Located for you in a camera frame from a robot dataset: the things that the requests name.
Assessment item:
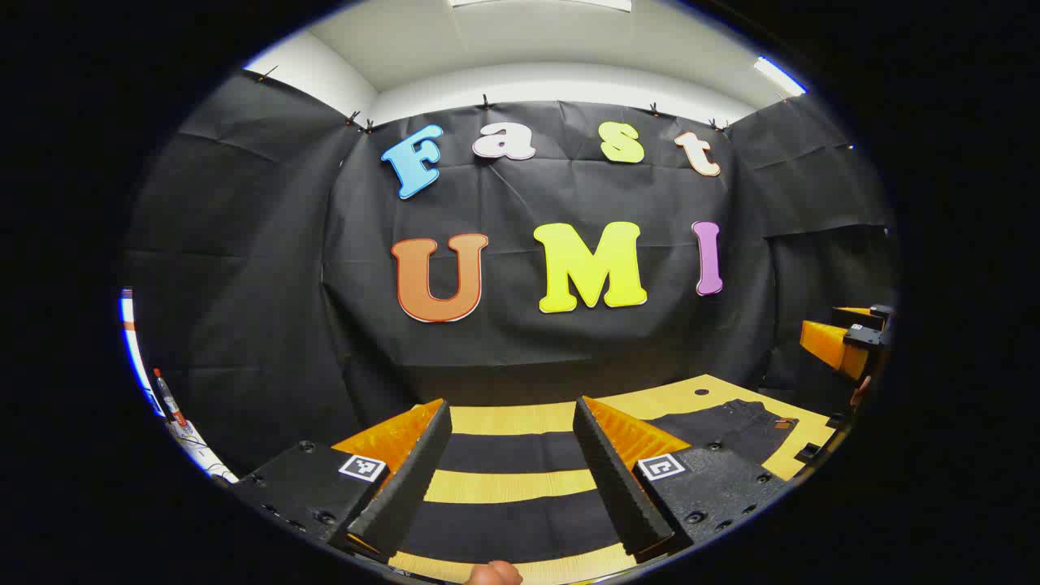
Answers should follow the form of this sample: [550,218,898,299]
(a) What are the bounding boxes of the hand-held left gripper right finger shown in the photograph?
[573,396,789,564]

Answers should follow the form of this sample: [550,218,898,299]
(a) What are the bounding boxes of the ceiling light panel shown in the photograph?
[754,55,810,97]

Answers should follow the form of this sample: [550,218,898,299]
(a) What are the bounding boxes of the black backdrop cloth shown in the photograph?
[122,69,899,476]

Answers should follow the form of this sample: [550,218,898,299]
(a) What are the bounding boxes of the red marker pen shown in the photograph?
[153,368,189,429]

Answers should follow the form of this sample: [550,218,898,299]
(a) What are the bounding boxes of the black jeans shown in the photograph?
[398,398,801,566]

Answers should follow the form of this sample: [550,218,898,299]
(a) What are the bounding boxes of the white board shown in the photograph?
[120,288,241,484]

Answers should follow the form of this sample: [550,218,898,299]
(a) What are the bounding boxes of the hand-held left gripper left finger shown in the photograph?
[236,398,453,563]

